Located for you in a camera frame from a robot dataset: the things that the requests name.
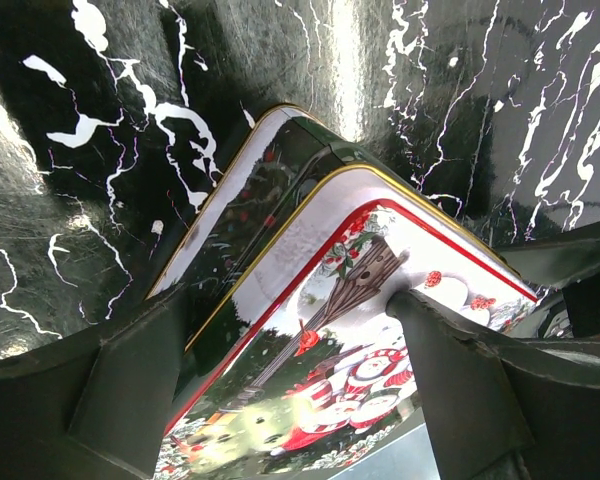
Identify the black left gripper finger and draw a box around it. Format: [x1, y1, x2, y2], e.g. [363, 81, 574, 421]
[497, 221, 600, 288]
[536, 287, 600, 340]

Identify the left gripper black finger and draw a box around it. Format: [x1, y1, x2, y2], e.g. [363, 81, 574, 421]
[0, 285, 187, 479]
[386, 291, 600, 479]

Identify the gold tin lid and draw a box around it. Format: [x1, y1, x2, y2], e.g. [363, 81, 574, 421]
[155, 164, 536, 479]

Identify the gold cookie tin box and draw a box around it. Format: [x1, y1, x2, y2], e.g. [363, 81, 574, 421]
[150, 106, 365, 389]

